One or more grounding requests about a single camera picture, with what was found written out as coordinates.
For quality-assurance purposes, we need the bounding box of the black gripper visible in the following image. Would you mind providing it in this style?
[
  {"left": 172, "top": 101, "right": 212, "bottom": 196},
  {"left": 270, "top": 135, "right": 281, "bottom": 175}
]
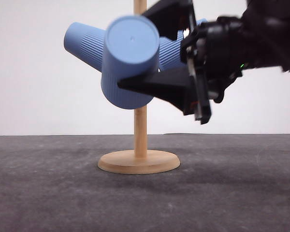
[{"left": 118, "top": 0, "right": 248, "bottom": 125}]

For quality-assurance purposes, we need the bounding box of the blue ribbed cup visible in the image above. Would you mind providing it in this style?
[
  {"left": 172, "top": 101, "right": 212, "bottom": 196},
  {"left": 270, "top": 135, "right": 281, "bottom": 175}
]
[
  {"left": 64, "top": 22, "right": 106, "bottom": 72},
  {"left": 159, "top": 18, "right": 208, "bottom": 71},
  {"left": 101, "top": 15, "right": 160, "bottom": 109}
]

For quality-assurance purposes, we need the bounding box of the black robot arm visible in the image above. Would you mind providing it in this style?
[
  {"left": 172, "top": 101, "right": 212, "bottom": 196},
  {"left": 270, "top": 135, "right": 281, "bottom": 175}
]
[{"left": 117, "top": 0, "right": 290, "bottom": 124}]

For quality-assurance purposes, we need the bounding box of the wooden cup tree stand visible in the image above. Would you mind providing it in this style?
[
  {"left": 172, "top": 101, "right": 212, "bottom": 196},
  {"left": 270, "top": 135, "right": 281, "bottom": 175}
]
[{"left": 98, "top": 0, "right": 180, "bottom": 174}]

